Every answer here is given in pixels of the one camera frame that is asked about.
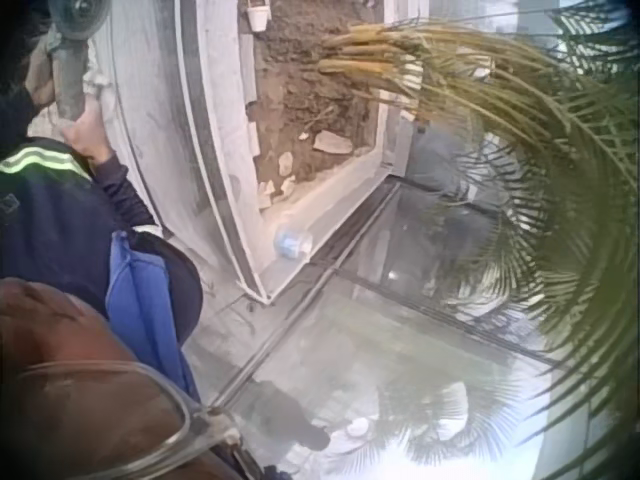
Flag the flat pale stone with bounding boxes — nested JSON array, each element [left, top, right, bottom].
[[312, 130, 355, 155]]

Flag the grey angle grinder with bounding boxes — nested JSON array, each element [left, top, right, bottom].
[[46, 0, 112, 123]]

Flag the person's left hand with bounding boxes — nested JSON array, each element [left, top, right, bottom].
[[23, 45, 57, 108]]

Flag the person's right hand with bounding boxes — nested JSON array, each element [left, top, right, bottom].
[[59, 62, 119, 165]]

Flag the white stone planter with soil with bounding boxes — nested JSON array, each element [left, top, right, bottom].
[[174, 0, 432, 303]]

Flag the clear plastic bottle blue label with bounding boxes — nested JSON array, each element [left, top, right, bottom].
[[272, 223, 315, 260]]

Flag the white plastic cup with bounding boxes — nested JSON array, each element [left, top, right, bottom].
[[244, 0, 274, 32]]

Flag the palm plant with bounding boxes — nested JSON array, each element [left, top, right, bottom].
[[317, 0, 640, 480]]

